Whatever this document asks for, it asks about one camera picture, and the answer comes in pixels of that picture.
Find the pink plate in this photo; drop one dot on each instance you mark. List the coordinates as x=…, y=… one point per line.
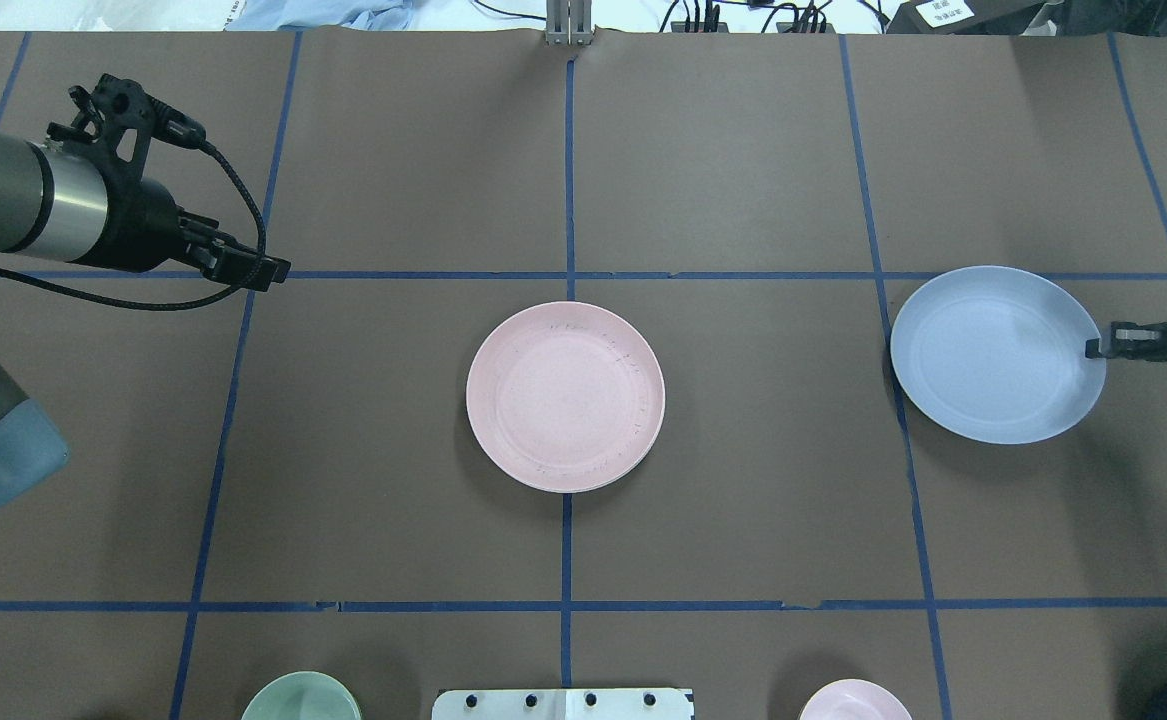
x=565, y=397

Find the blue plate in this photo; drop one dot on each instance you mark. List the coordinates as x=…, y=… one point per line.
x=997, y=354

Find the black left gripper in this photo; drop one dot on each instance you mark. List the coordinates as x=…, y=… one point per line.
x=140, y=222

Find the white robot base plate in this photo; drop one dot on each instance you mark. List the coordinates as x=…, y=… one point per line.
x=566, y=703

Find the green bowl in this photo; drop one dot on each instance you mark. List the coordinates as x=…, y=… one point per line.
x=303, y=695

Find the aluminium frame post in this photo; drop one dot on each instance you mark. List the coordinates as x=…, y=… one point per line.
x=569, y=23

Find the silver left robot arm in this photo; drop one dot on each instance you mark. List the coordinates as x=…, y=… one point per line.
x=81, y=198

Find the pink bowl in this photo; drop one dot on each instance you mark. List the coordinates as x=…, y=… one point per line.
x=853, y=699

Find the light blue cloth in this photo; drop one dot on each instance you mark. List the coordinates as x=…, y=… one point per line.
x=371, y=16

